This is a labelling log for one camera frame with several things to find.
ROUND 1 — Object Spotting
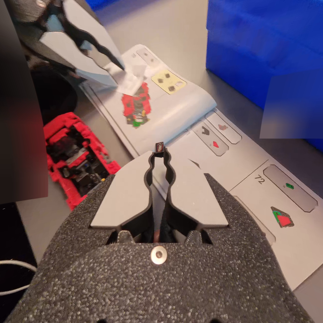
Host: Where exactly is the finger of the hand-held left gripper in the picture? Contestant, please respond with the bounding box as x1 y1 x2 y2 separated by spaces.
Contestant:
62 0 126 71
39 31 119 88

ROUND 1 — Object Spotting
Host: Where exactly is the red lego car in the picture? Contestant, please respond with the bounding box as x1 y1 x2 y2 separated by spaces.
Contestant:
43 112 121 211

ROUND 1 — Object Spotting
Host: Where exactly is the white cord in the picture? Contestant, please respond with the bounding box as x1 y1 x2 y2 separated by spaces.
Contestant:
0 260 38 296

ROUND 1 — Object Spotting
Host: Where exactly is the small white paper sheet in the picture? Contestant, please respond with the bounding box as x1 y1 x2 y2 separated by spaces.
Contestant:
117 63 149 96

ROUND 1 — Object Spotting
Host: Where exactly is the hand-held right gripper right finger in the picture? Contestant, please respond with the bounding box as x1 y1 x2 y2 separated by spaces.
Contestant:
160 148 229 236

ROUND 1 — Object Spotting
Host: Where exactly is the blue plastic bin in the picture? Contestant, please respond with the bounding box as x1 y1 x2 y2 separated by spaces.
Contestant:
206 0 323 153
93 0 122 12

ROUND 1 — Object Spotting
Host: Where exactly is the lego instruction booklet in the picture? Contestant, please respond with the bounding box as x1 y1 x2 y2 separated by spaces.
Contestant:
81 44 323 291

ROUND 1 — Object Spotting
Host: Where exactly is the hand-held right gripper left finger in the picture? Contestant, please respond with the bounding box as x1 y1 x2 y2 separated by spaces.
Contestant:
90 151 155 236

